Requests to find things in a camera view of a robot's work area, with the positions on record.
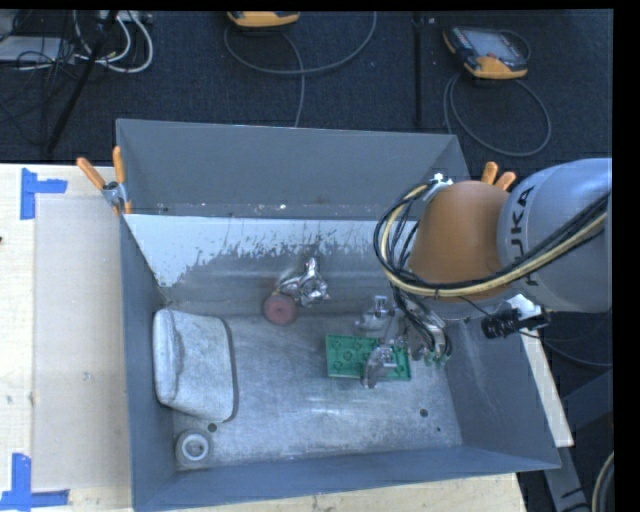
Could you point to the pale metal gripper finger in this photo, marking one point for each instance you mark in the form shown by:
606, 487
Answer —
376, 315
376, 364

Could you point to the dark green flat block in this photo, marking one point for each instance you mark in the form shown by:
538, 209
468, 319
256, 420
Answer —
346, 356

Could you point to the crumpled silver foil piece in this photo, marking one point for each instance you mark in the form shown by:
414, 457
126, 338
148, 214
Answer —
307, 287

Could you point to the red-brown round disc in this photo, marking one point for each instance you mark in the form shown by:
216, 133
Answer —
279, 310

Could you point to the grey metal bin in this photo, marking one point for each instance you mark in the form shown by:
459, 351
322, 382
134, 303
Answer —
300, 425

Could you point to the pale grey rounded pad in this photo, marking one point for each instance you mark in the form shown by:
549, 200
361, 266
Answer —
197, 362

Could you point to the pale flat board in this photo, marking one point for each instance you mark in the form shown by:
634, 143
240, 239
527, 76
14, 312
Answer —
75, 325

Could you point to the black cylinder on white bracket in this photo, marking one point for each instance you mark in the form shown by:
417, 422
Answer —
506, 321

